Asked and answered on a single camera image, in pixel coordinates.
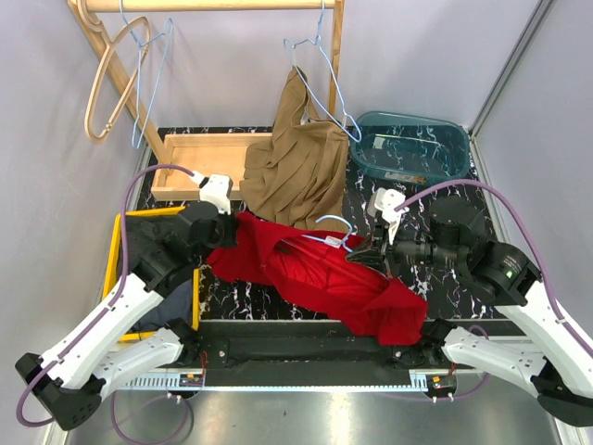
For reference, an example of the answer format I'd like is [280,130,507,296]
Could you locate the red cloth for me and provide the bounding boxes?
[207,211,428,346]

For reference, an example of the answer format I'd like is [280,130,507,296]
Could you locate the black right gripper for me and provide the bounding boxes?
[346,216,465,278]

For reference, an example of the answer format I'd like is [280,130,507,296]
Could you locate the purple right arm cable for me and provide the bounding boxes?
[393,178,593,404]

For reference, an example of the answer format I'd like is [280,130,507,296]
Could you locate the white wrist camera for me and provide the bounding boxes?
[191,171,233,214]
[366,187,409,245]

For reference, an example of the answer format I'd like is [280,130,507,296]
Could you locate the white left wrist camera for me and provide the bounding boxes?
[191,171,233,214]

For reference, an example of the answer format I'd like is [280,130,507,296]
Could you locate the tan brown skirt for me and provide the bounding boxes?
[239,68,349,231]

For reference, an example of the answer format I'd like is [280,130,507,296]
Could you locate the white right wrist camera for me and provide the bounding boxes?
[366,187,409,245]

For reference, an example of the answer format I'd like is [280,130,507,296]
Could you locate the black marble pattern mat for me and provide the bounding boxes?
[133,124,529,322]

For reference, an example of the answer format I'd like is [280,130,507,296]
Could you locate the dark grey folded clothes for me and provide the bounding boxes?
[126,215,197,334]

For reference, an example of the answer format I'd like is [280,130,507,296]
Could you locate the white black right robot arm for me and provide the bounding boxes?
[347,188,592,427]

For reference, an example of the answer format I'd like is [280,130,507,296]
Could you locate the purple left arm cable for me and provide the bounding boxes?
[16,162,205,444]

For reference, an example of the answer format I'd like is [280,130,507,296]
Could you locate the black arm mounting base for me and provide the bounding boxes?
[198,320,451,391]

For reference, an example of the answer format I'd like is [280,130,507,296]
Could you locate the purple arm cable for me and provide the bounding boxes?
[393,178,593,404]
[16,162,205,444]

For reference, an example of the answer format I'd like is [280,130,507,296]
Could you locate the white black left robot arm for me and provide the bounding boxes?
[15,201,237,431]

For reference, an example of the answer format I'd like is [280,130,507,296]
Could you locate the teal plastic basin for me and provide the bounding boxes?
[350,111,470,186]

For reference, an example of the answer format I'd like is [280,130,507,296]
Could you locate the wooden hanger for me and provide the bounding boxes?
[78,0,155,143]

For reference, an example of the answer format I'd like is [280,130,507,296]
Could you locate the yellow plastic crate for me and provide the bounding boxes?
[102,206,200,345]

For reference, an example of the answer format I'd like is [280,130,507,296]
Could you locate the wooden clothes rack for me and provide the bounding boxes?
[67,1,344,199]

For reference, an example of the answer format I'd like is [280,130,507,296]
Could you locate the blue wire hanger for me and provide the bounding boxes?
[283,1,362,143]
[300,213,360,254]
[119,0,175,149]

